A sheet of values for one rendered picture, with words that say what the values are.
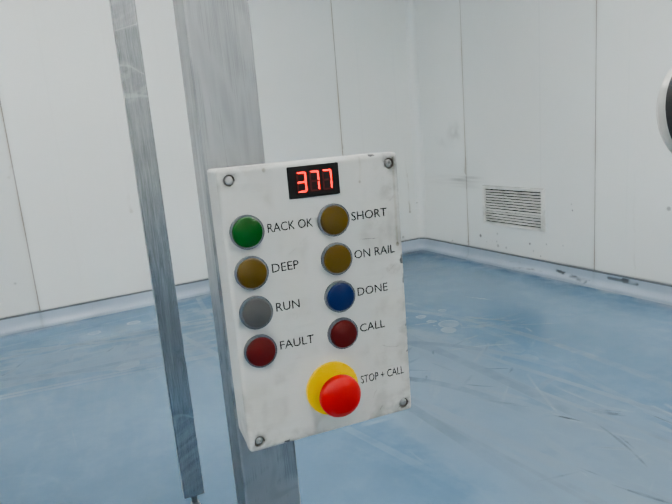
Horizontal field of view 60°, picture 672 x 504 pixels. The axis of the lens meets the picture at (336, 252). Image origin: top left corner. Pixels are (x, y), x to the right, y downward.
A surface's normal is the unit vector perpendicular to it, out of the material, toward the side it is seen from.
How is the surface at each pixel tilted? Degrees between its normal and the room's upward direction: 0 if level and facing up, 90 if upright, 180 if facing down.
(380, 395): 90
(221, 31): 90
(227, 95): 90
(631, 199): 90
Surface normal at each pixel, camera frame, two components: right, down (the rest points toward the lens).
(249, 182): 0.37, 0.16
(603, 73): -0.87, 0.17
